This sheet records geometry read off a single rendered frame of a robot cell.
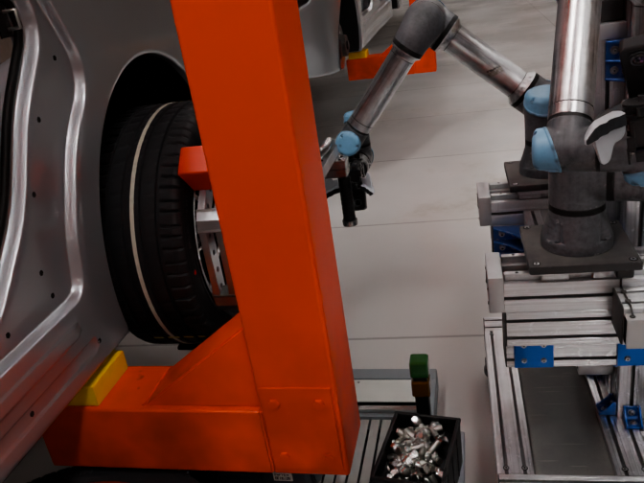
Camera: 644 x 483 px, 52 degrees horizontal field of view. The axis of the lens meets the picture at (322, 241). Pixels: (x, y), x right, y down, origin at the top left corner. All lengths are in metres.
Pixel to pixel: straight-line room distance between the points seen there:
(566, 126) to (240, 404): 0.80
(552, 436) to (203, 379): 1.01
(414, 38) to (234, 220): 0.93
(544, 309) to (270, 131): 0.79
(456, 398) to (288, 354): 1.26
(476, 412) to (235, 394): 1.18
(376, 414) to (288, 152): 1.36
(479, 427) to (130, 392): 1.22
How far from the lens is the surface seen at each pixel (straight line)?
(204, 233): 1.56
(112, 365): 1.55
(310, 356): 1.25
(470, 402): 2.42
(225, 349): 1.31
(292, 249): 1.14
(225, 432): 1.42
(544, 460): 1.90
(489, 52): 2.05
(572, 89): 1.23
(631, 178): 1.21
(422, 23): 1.92
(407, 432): 1.42
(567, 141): 1.19
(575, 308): 1.58
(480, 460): 2.20
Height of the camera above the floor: 1.49
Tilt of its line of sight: 23 degrees down
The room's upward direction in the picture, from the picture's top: 9 degrees counter-clockwise
